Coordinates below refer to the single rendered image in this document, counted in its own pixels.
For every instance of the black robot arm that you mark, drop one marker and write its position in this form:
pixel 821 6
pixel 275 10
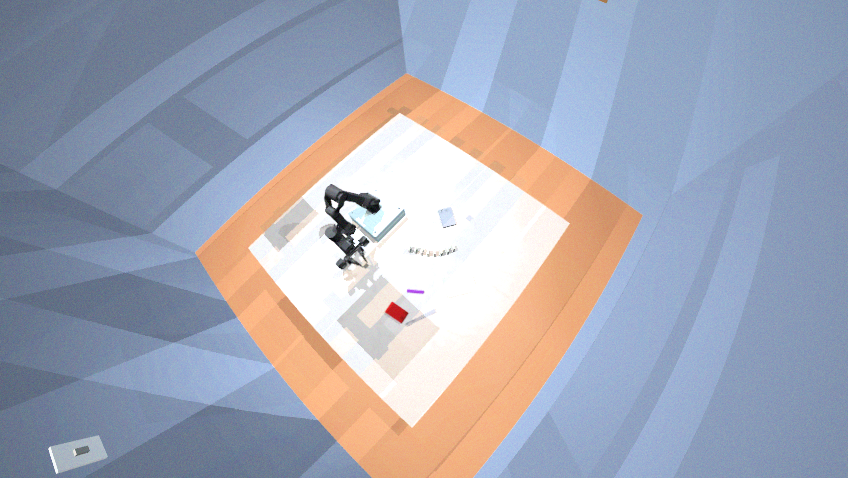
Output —
pixel 335 232

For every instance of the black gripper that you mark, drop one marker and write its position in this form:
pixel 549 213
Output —
pixel 341 263

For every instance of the red flat rectangular block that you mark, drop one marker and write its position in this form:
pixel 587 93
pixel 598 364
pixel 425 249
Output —
pixel 396 312

